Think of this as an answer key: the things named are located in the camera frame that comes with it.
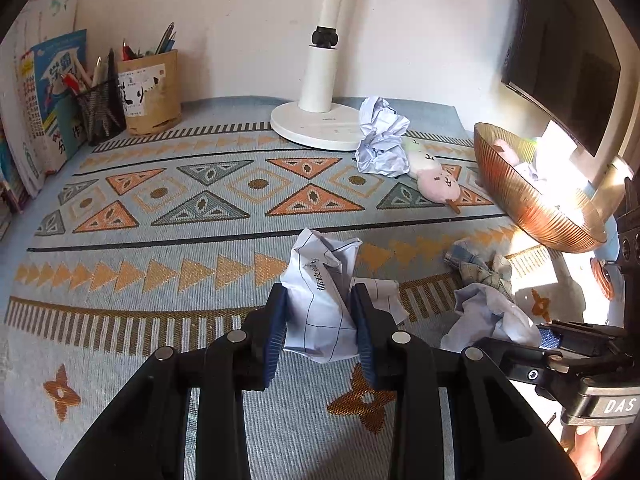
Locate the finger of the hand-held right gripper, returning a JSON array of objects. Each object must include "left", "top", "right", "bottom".
[
  {"left": 472, "top": 336, "right": 566, "bottom": 397},
  {"left": 539, "top": 321, "right": 626, "bottom": 351}
]

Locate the amber ribbed glass bowl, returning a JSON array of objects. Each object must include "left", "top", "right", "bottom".
[{"left": 472, "top": 122, "right": 608, "bottom": 253}]

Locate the patterned woven table mat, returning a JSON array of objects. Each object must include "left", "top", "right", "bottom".
[{"left": 0, "top": 96, "right": 621, "bottom": 480}]

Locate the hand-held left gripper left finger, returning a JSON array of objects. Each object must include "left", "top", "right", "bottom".
[{"left": 55, "top": 284, "right": 289, "bottom": 480}]

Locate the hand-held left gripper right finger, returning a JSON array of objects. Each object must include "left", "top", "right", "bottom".
[{"left": 350, "top": 284, "right": 581, "bottom": 480}]

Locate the brown paper pen holder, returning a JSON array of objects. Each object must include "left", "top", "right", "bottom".
[{"left": 116, "top": 49, "right": 183, "bottom": 136}]

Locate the bunch of pens and pencils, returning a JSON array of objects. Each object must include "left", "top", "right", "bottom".
[{"left": 59, "top": 49, "right": 117, "bottom": 97}]

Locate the white workbook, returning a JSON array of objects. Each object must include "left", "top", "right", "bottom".
[{"left": 0, "top": 0, "right": 79, "bottom": 198}]

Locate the black monitor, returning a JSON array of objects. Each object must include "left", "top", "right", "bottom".
[{"left": 501, "top": 0, "right": 623, "bottom": 158}]

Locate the three-ball dango plush skewer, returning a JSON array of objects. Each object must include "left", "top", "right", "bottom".
[{"left": 402, "top": 141, "right": 463, "bottom": 216}]

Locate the crumpled bluish paper ball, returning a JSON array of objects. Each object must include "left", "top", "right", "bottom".
[{"left": 515, "top": 160, "right": 551, "bottom": 186}]

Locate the black mesh pen holder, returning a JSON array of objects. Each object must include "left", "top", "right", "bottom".
[{"left": 75, "top": 77, "right": 128, "bottom": 147}]

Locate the blue workbook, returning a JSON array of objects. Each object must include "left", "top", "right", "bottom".
[{"left": 19, "top": 29, "right": 89, "bottom": 177}]

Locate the person's right hand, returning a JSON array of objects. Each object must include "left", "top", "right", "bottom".
[{"left": 570, "top": 424, "right": 602, "bottom": 480}]

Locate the bunch of dark pens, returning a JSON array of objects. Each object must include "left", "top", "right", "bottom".
[{"left": 121, "top": 21, "right": 178, "bottom": 61}]

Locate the white desk lamp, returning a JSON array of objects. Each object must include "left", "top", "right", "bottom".
[{"left": 271, "top": 0, "right": 368, "bottom": 151}]

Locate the white paper ball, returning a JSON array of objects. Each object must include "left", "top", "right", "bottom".
[
  {"left": 441, "top": 282, "right": 543, "bottom": 353},
  {"left": 355, "top": 132, "right": 410, "bottom": 178},
  {"left": 280, "top": 229, "right": 410, "bottom": 365},
  {"left": 359, "top": 96, "right": 411, "bottom": 147}
]

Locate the plaid fish-shaped cloth toy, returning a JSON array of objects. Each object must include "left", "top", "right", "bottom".
[{"left": 445, "top": 237, "right": 514, "bottom": 301}]

